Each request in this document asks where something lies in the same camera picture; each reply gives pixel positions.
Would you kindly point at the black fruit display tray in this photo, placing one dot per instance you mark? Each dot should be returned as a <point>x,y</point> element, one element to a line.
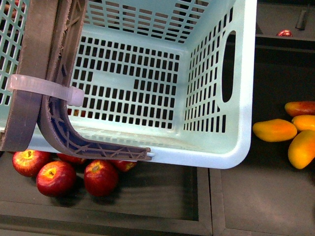
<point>262,196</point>

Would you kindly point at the yellow mango right edge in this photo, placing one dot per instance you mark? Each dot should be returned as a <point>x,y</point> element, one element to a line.
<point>304,122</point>

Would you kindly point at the red apple front middle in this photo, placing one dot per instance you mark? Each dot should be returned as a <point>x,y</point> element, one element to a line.
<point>100,178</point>

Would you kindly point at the red apple under basket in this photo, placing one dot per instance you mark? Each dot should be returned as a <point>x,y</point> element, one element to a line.
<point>123,166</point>

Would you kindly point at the light teal plastic basket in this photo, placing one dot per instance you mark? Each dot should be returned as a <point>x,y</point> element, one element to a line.
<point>174,76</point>

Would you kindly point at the white zip tie left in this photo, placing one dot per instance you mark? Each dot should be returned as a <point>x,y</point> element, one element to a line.
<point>72,95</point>

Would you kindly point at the yellow mango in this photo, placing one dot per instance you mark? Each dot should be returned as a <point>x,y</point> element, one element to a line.
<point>275,130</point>
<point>301,151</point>

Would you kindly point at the brown basket handle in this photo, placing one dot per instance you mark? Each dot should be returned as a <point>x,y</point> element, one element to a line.
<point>39,38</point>

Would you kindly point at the yellow mango front left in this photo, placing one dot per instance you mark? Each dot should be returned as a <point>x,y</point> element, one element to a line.
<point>275,130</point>

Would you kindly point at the red apple front left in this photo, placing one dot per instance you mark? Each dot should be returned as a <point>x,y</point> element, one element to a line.
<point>56,179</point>

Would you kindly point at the yellow mango lower right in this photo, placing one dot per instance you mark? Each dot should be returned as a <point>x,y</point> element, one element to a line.
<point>301,151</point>

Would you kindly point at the red orange mango top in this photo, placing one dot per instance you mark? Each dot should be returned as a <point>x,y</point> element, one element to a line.
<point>300,108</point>

